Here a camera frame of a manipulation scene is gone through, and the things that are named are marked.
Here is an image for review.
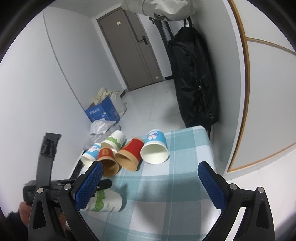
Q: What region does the small blue white paper cup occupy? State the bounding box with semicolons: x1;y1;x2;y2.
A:
80;143;101;168

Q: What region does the beige nike tote bag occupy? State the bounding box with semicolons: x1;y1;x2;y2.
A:
121;0;195;22

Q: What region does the white plastic parcel bag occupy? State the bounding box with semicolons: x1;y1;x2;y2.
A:
90;119;116;135

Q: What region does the large red paper cup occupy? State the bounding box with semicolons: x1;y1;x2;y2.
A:
114;138;144;171

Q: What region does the white sack behind box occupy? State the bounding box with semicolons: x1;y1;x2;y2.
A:
110;92;127;117

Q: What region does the white green back paper cup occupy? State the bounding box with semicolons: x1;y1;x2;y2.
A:
100;130;126;153

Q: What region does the black hanging backpack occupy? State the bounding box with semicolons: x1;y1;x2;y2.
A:
167;18;220;133

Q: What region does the white wardrobe cabinet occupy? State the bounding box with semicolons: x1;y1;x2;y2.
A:
224;1;295;179

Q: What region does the person's left hand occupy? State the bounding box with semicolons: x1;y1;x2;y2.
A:
18;200;70;232

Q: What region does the black coat rack pole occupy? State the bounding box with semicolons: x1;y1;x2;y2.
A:
149;17;173;80

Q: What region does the small red paper cup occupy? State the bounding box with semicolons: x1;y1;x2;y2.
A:
97;148;119;177

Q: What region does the teal plaid tablecloth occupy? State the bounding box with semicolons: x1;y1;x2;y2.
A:
82;126;220;240

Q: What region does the blue cardboard box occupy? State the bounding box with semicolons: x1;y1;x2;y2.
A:
85;97;120;123

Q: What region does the large blue white paper cup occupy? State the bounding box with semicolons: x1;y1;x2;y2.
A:
140;129;169;165

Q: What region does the white green paper cup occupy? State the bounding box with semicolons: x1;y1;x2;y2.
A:
82;188;122;212
100;130;126;153

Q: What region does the brown entrance door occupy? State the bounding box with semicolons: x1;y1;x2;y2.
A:
97;7;163;90

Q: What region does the beige canvas bag in box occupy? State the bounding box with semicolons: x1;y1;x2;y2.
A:
93;88;119;105

